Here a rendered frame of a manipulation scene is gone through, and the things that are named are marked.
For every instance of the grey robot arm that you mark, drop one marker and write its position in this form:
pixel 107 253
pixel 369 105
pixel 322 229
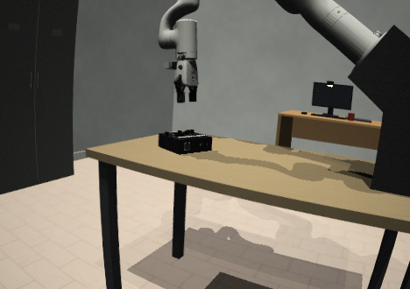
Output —
pixel 333 22

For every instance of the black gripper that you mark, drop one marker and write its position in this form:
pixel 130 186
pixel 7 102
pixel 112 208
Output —
pixel 186 72

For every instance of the black lighting desk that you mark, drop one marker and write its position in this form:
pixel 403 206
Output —
pixel 185 141

